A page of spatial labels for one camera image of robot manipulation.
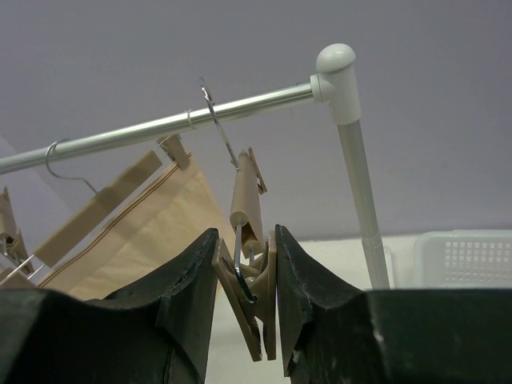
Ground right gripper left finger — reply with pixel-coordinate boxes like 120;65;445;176
1;228;218;383

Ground beige hanger with cream underwear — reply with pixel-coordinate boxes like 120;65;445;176
0;134;191;287

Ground cream beige underwear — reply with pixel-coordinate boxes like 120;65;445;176
38;160;235;300

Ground white and silver clothes rack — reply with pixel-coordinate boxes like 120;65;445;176
1;43;390;290

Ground empty beige clip hanger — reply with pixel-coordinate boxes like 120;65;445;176
1;187;29;266

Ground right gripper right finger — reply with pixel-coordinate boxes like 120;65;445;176
275;225;511;383

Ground white plastic basket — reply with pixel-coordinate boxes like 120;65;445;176
385;230;511;289

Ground beige clip hanger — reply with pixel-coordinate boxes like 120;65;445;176
1;187;29;266
200;79;277;362

